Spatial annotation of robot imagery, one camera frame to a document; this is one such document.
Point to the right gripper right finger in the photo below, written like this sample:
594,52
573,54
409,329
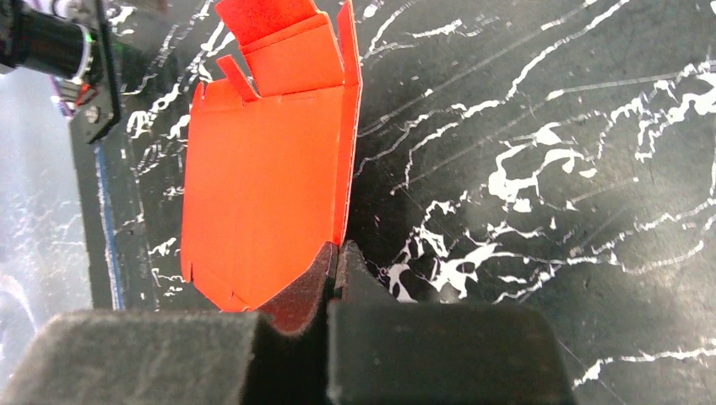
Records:
382,351

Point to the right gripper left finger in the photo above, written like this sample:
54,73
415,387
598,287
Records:
273,355

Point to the red paper box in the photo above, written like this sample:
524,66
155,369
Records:
270,151

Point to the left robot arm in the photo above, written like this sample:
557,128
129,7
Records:
75,48

